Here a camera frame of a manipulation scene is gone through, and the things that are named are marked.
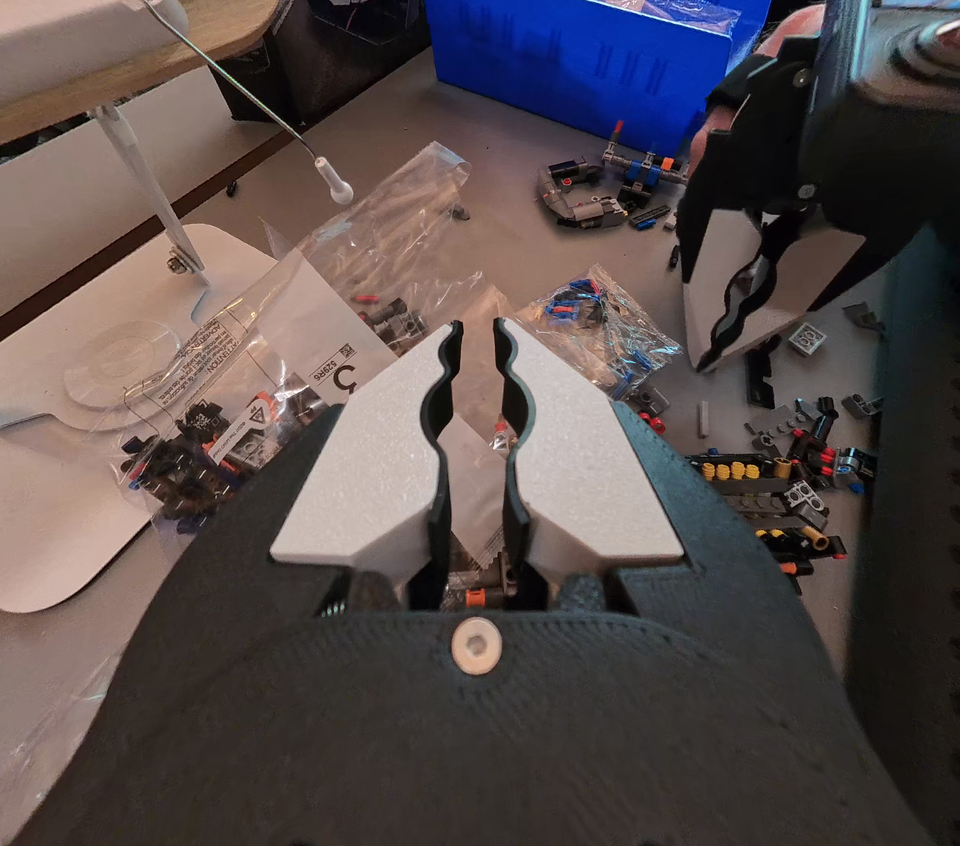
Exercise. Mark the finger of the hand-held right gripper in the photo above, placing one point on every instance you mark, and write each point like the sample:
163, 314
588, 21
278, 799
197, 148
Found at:
716, 261
810, 268

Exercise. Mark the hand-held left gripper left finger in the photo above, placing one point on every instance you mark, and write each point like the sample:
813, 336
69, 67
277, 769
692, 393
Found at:
360, 486

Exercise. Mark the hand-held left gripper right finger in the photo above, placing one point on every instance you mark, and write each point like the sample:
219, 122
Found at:
592, 486

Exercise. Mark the red lego connector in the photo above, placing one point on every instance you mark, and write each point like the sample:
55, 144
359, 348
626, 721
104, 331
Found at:
658, 423

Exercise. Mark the black lego panel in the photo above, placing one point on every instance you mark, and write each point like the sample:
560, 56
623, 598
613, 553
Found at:
761, 381

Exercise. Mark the clear crimped plastic bag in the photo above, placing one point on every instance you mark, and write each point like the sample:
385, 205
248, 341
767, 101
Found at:
390, 238

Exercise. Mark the scattered loose lego pieces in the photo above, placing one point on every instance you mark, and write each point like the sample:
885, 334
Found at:
806, 338

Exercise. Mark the dark grey curved lego panel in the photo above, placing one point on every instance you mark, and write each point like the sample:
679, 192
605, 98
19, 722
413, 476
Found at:
651, 400

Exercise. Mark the blue orange lego subassembly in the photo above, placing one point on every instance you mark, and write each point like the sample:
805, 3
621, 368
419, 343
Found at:
645, 167

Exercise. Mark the partly built lego car chassis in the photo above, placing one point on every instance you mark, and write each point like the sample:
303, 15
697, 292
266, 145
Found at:
731, 471

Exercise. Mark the grey black lego subassembly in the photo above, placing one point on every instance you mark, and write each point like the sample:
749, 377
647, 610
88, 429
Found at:
581, 205

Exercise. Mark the large clear lego parts bag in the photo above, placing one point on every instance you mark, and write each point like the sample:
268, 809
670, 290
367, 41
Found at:
315, 306

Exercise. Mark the small black lego clip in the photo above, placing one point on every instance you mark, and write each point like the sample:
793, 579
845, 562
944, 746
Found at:
459, 212

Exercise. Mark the person's right hand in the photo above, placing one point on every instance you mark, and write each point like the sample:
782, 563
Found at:
791, 28

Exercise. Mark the small clear bag blue pins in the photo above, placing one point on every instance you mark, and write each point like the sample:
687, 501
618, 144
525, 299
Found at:
600, 328

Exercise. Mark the blue plastic bin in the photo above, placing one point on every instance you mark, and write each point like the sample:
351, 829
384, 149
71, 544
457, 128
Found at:
562, 66

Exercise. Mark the clear round plastic disc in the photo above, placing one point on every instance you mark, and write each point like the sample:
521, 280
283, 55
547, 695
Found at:
120, 373

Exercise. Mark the dark perforated pad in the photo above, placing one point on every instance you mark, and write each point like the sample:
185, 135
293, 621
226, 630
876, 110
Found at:
915, 523

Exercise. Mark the white wooden book stand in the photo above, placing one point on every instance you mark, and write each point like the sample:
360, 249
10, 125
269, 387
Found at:
45, 36

